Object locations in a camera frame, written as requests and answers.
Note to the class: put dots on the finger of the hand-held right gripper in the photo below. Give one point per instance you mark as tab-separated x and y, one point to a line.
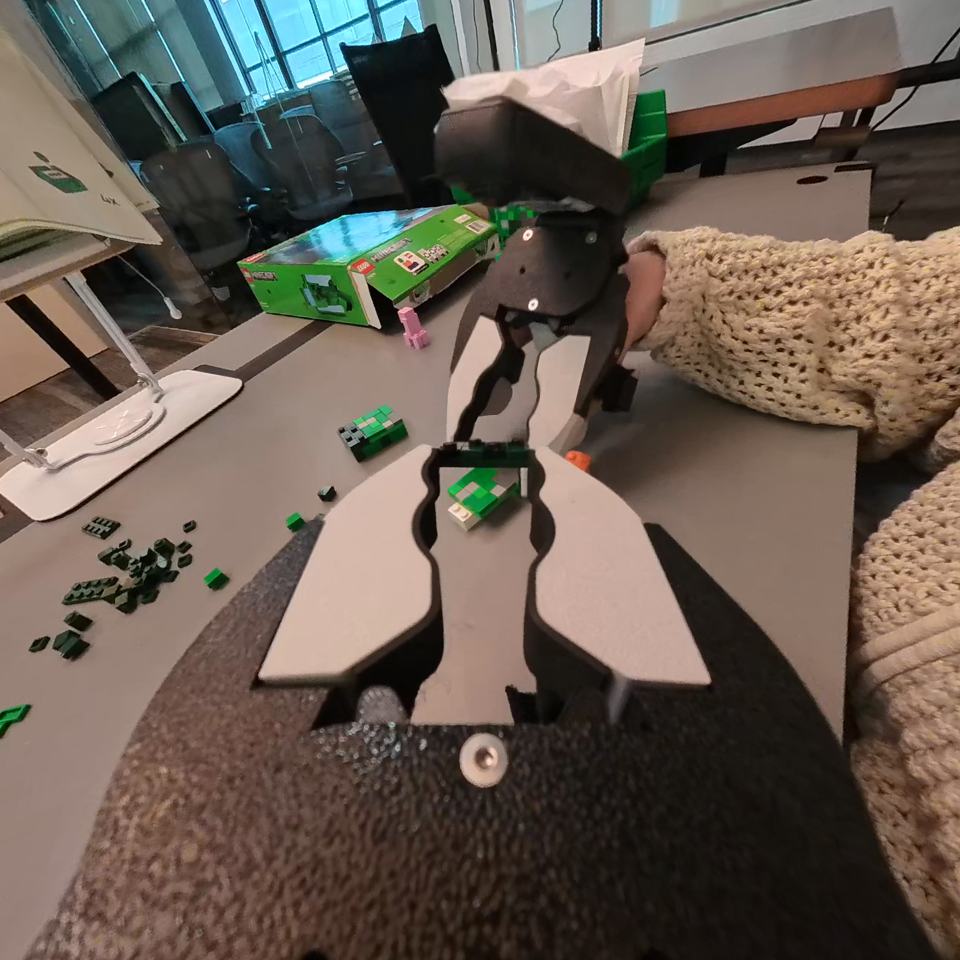
562	375
472	352

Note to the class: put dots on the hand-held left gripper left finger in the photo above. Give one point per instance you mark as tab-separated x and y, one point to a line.
360	600

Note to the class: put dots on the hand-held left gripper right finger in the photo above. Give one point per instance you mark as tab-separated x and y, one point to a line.
615	607

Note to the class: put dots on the dark green lego assembly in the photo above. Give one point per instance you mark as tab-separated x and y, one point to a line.
487	454

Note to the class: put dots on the green and grey lego panel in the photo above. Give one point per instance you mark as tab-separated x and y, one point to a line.
484	491

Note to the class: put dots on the person's right forearm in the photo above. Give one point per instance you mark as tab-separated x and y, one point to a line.
787	337

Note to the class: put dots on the pink lego pig figure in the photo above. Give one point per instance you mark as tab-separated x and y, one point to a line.
414	330

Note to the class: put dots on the bright green lego brick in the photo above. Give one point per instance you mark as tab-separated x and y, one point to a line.
296	522
217	578

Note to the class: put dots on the green and black lego block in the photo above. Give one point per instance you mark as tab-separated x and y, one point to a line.
375	435

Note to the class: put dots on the green toy set box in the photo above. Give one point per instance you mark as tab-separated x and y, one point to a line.
337	255

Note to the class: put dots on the pile of dark green lego pieces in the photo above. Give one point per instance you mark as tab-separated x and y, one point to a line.
135	570

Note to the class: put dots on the small dark green lego plate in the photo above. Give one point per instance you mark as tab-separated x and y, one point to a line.
101	527

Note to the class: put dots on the small green lego lattice piece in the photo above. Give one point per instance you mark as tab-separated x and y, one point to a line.
15	716

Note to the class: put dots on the person's right hand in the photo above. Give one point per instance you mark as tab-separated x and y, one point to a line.
645	300

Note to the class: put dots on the orange brick separator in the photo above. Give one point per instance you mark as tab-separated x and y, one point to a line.
577	459

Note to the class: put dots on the green plastic crate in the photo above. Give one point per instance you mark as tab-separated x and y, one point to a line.
649	135

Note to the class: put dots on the white paper bag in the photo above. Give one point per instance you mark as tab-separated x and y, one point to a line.
585	90

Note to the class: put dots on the black high-back chair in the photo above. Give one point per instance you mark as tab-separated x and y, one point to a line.
397	112

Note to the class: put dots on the wood-edged desk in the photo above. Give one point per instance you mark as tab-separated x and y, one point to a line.
750	112

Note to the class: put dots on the group of black mesh chairs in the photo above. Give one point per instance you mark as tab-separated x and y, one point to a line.
187	187

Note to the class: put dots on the pale green instruction booklet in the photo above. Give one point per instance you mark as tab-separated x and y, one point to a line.
60	150

